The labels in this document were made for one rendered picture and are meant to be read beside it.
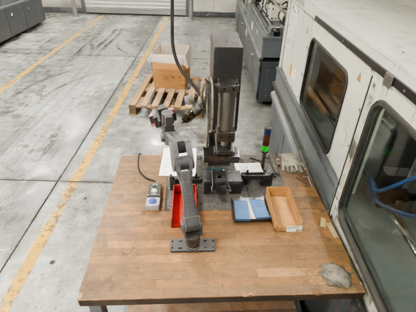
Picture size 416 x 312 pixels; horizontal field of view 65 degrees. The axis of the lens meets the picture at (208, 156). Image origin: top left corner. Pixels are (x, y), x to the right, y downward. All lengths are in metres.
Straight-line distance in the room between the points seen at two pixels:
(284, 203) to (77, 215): 1.94
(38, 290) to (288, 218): 1.79
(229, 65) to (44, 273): 2.00
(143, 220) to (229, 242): 0.43
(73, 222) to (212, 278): 1.86
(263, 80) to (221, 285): 3.70
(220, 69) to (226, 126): 0.26
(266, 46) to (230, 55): 3.11
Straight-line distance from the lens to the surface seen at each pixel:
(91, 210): 3.13
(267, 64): 4.69
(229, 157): 1.64
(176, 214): 1.65
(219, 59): 1.51
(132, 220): 1.66
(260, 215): 1.65
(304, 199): 1.83
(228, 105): 1.50
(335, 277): 1.50
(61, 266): 2.77
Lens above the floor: 2.05
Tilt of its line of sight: 34 degrees down
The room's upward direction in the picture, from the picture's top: 2 degrees clockwise
